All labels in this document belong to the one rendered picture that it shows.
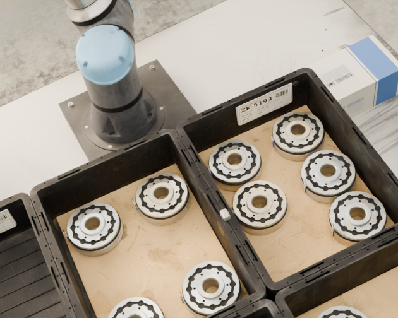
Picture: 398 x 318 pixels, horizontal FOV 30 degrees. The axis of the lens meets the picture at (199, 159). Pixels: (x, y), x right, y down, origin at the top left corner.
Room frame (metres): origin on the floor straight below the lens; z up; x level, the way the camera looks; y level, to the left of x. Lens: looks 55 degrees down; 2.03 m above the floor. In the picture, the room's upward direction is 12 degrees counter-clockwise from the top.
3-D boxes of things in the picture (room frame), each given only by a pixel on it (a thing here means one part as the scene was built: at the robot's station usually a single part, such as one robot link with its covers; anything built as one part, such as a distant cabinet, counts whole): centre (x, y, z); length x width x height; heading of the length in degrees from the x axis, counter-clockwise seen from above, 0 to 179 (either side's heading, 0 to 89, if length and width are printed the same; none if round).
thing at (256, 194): (0.71, -0.09, 0.86); 0.05 x 0.05 x 0.01
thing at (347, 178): (0.74, -0.23, 0.86); 0.10 x 0.10 x 0.01
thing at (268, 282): (0.72, -0.16, 0.92); 0.40 x 0.30 x 0.02; 15
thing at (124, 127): (1.07, 0.15, 0.80); 0.15 x 0.15 x 0.10
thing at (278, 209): (0.71, -0.09, 0.86); 0.10 x 0.10 x 0.01
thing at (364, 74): (1.04, -0.37, 0.75); 0.20 x 0.12 x 0.09; 107
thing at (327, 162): (0.74, -0.23, 0.86); 0.05 x 0.05 x 0.01
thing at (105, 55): (1.09, 0.15, 0.91); 0.13 x 0.12 x 0.14; 177
